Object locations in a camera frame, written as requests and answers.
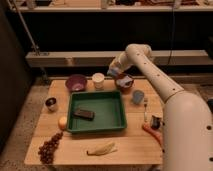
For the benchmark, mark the silver fork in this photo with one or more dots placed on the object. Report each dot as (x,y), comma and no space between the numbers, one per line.
(145,109)

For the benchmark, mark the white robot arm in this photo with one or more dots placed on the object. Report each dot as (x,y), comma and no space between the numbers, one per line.
(188,121)

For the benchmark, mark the dark rectangular block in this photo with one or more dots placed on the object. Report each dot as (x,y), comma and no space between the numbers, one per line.
(84,114)

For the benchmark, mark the bunch of red grapes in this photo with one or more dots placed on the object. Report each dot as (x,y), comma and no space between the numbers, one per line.
(46,151)

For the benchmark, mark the small metal cup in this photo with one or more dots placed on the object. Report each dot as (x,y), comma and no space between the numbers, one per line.
(51,104)

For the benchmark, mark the white paper cup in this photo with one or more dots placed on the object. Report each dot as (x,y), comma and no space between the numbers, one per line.
(98,81)

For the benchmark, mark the yellow round fruit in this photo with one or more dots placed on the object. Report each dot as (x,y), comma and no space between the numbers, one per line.
(62,123)

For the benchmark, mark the small black metal can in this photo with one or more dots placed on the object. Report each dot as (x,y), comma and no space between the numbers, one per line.
(155,122)

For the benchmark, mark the orange carrot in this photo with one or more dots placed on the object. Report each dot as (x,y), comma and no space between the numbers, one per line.
(157,135)

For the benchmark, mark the wooden board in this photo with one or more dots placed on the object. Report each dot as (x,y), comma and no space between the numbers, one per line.
(133,145)

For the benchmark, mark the purple bowl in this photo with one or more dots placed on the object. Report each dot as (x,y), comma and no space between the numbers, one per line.
(76,83)

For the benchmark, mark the metal stand pole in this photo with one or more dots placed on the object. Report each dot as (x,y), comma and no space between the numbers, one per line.
(35,47)

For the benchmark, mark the long metal beam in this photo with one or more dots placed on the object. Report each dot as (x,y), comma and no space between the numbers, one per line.
(104,58)

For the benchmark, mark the green plastic tray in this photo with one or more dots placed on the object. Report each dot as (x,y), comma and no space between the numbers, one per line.
(108,109)

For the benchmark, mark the blue cup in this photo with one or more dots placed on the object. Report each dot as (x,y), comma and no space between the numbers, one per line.
(137,96)

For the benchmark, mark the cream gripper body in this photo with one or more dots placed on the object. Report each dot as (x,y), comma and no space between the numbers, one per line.
(120,63)

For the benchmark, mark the yellow banana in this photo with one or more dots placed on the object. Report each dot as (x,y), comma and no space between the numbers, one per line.
(102,149)

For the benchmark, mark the brown bowl with cloth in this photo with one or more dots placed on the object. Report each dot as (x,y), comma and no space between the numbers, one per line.
(124,82)

